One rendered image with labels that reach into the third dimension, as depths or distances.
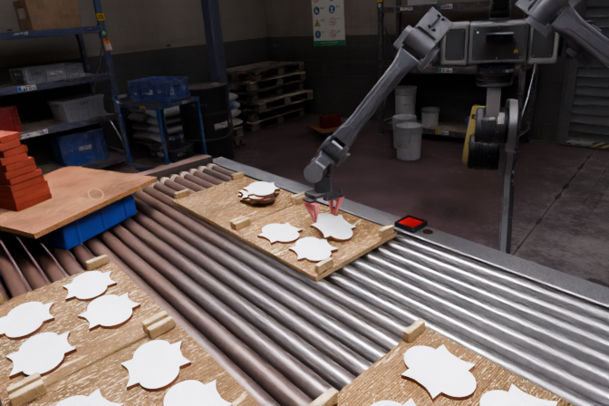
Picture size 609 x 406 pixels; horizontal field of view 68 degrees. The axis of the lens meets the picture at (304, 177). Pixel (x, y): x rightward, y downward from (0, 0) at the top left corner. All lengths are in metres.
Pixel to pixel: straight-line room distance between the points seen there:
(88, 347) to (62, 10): 4.65
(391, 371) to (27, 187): 1.31
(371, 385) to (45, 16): 4.99
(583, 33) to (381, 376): 0.95
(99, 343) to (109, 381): 0.13
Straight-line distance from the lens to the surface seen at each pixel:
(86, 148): 5.67
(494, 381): 0.98
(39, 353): 1.18
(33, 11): 5.43
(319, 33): 7.32
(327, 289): 1.21
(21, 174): 1.75
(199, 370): 1.01
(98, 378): 1.07
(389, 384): 0.94
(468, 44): 1.83
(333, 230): 1.41
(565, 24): 1.36
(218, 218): 1.62
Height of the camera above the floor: 1.59
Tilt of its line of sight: 20 degrees down
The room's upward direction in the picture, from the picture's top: 4 degrees counter-clockwise
